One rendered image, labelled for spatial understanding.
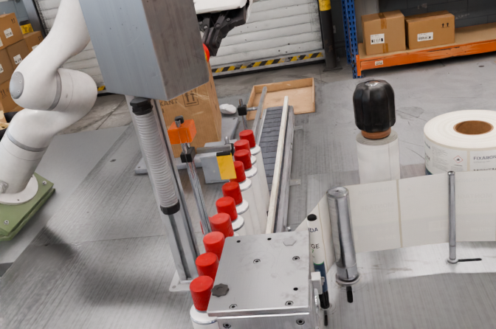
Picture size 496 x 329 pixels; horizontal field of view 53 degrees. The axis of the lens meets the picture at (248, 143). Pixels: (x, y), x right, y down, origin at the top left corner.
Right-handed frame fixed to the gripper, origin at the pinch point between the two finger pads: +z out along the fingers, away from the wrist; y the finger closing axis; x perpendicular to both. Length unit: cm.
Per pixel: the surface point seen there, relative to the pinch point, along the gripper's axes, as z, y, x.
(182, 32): 6.2, 0.7, -8.5
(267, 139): -26, -18, 68
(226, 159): 11.7, -2.3, 19.5
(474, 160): -1, 41, 40
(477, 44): -285, 51, 309
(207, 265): 36.4, 6.2, 7.4
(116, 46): 8.3, -10.3, -9.2
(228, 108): -53, -46, 87
